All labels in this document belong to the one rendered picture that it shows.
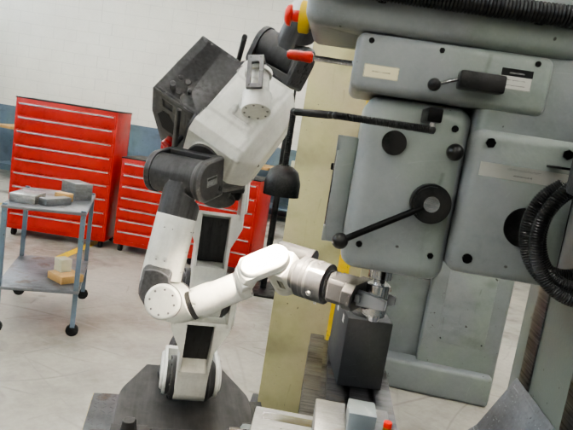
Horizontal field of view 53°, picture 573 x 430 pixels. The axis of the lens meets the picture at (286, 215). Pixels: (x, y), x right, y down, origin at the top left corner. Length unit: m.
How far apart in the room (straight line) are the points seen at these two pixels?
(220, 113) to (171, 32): 9.38
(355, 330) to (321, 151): 1.49
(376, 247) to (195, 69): 0.64
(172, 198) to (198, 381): 0.82
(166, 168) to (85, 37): 10.01
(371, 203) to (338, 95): 1.85
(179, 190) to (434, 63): 0.59
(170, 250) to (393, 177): 0.52
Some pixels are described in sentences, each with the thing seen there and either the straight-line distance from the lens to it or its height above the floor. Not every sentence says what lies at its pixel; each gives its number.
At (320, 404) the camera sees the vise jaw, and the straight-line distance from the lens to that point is 1.20.
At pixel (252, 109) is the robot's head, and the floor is 1.58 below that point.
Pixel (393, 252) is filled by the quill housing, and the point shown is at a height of 1.36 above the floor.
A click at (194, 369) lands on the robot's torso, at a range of 1.90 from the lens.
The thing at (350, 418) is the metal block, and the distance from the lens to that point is 1.13.
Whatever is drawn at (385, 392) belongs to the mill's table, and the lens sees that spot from 1.59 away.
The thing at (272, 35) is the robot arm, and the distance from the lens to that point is 1.53.
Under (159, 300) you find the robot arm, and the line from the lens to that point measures 1.25.
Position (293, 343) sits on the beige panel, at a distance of 3.06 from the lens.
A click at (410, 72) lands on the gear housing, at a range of 1.03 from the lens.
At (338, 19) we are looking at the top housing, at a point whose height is 1.74.
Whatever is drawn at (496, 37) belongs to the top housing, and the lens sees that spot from 1.05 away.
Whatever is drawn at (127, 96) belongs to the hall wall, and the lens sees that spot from 10.86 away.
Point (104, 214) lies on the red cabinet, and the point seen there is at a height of 0.38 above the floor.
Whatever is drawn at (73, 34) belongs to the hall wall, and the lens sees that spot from 11.35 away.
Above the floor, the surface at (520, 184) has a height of 1.51.
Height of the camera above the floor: 1.54
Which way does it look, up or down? 8 degrees down
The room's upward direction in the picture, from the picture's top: 9 degrees clockwise
